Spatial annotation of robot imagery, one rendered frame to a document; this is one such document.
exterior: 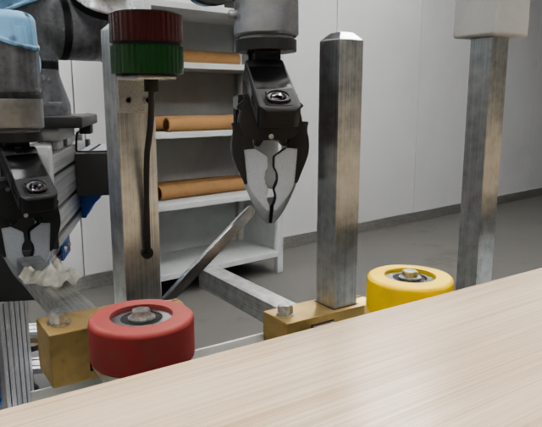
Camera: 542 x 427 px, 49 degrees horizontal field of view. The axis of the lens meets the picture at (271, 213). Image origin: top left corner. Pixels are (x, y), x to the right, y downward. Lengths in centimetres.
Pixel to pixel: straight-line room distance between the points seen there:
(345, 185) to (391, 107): 437
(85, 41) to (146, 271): 72
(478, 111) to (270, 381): 58
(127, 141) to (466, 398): 35
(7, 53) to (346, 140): 44
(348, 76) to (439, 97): 489
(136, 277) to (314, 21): 394
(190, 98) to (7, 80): 295
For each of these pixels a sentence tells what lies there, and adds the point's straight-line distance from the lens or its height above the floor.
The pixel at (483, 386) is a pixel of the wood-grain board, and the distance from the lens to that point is 39.
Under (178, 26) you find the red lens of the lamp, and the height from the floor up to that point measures 113.
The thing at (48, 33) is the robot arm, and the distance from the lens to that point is 120.
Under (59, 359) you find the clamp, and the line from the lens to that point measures 57.
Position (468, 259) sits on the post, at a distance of 90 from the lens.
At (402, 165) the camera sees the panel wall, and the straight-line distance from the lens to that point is 521.
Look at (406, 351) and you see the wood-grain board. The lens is 43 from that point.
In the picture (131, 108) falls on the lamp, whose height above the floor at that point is 106.
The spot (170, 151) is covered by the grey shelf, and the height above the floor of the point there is 76.
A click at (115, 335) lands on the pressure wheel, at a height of 90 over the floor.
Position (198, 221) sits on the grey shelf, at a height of 30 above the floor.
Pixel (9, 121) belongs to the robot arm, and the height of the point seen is 104.
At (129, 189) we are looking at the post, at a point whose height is 99.
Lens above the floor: 107
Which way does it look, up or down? 11 degrees down
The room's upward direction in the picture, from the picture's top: straight up
